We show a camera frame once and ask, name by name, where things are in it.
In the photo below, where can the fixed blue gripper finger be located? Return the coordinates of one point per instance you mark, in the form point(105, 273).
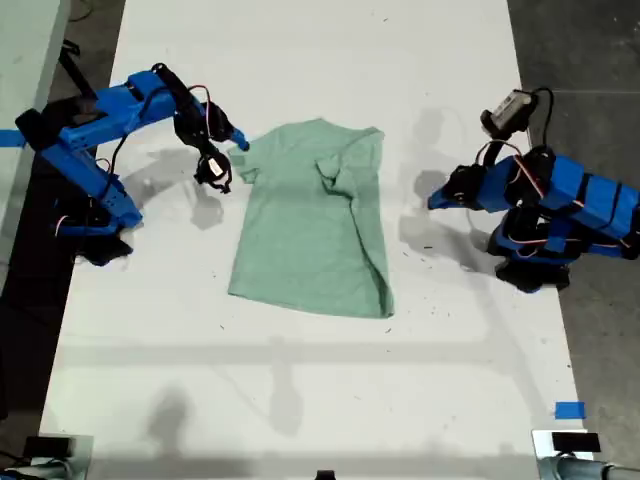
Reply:
point(442, 196)
point(239, 136)

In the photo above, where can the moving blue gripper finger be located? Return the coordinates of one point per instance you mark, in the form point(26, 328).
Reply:
point(237, 144)
point(444, 205)

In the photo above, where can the pale green T-shirt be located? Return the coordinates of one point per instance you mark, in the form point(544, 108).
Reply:
point(310, 240)

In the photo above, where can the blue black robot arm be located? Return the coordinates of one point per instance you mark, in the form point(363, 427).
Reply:
point(575, 195)
point(80, 165)

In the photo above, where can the black stand leg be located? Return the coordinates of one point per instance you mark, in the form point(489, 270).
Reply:
point(75, 67)

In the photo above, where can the pale side table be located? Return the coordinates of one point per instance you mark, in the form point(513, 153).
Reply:
point(25, 60)

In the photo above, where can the long blue tape strip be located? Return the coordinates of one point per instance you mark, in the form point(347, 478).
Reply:
point(10, 137)

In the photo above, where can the short blue tape strip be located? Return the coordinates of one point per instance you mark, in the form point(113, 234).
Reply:
point(570, 410)

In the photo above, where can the white metal plate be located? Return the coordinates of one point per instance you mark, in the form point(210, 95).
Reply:
point(84, 460)
point(541, 442)

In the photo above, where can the small black box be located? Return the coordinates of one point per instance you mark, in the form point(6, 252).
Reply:
point(47, 446)
point(575, 442)

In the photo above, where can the grey pipe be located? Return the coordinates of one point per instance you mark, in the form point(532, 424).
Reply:
point(40, 471)
point(580, 469)

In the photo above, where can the camera black stalk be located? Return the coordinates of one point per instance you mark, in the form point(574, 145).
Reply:
point(492, 150)
point(205, 150)

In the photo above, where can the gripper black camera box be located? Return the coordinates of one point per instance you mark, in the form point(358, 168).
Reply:
point(510, 110)
point(216, 169)

